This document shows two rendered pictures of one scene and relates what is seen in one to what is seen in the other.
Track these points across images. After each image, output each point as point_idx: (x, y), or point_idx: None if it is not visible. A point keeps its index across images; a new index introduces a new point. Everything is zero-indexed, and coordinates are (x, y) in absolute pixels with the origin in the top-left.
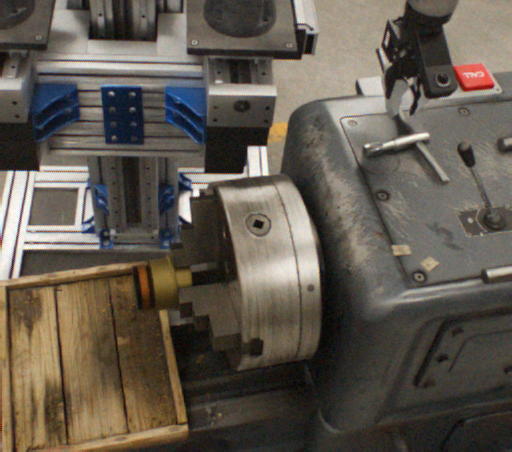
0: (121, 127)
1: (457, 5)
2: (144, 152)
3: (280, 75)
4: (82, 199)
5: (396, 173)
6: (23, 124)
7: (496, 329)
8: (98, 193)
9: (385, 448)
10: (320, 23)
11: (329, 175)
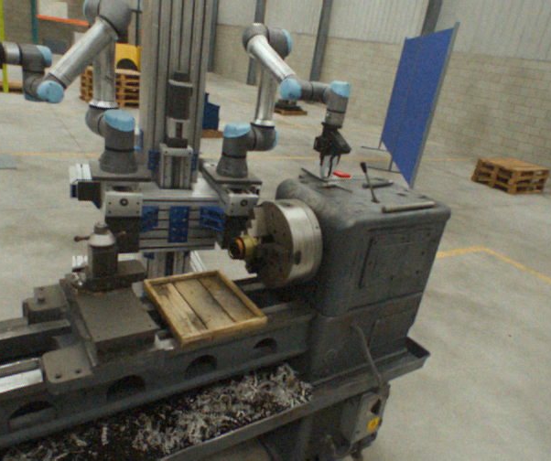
0: (177, 231)
1: None
2: (186, 248)
3: (206, 270)
4: None
5: (331, 192)
6: (135, 221)
7: (388, 244)
8: None
9: (346, 343)
10: (218, 249)
11: (306, 195)
